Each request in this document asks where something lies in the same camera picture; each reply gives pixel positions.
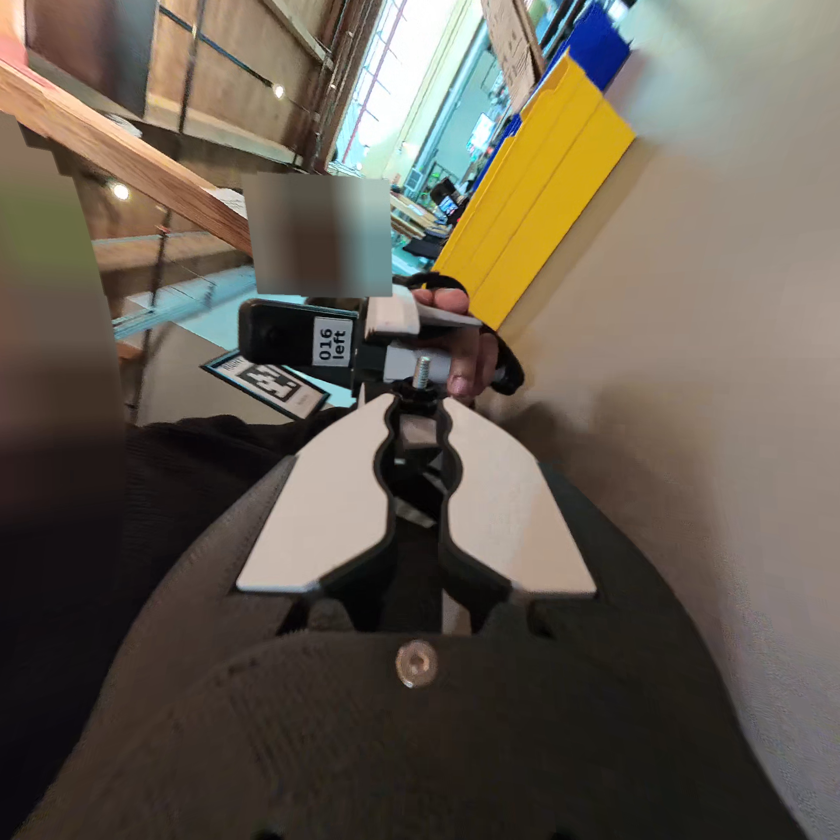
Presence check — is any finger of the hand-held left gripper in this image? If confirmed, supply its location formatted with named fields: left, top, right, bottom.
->
left=384, top=344, right=455, bottom=386
left=364, top=289, right=484, bottom=337

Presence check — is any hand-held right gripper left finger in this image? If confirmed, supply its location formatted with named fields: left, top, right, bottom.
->
left=235, top=394, right=399, bottom=595

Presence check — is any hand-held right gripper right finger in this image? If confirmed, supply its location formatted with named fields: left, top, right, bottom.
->
left=438, top=397, right=599, bottom=599

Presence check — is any black knob screw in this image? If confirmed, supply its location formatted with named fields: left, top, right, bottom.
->
left=392, top=354, right=448, bottom=416

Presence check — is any person's left hand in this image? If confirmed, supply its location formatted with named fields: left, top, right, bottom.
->
left=412, top=287, right=503, bottom=403

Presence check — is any framed marker poster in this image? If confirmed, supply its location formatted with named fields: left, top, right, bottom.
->
left=200, top=350, right=330, bottom=422

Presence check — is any yellow plastic bin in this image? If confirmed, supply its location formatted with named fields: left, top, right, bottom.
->
left=432, top=49, right=639, bottom=333

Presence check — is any cardboard instruction board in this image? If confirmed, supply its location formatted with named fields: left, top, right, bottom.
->
left=481, top=0, right=547, bottom=114

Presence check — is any blue plastic bin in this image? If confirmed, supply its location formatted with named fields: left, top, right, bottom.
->
left=502, top=0, right=635, bottom=153

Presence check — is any wooden support post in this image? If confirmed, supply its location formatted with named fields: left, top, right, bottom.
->
left=0, top=56, right=257, bottom=258

